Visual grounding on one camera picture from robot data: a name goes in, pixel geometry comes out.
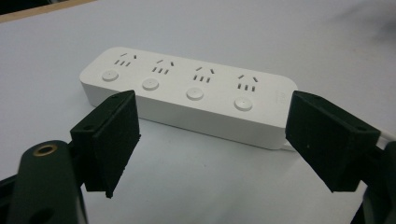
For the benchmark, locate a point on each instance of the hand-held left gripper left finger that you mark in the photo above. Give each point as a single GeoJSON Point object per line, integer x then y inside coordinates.
{"type": "Point", "coordinates": [106, 140]}

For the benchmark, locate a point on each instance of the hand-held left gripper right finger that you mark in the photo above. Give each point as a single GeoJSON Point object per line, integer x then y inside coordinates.
{"type": "Point", "coordinates": [330, 137]}

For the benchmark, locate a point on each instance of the white power strip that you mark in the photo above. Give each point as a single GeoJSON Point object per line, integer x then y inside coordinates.
{"type": "Point", "coordinates": [199, 96]}

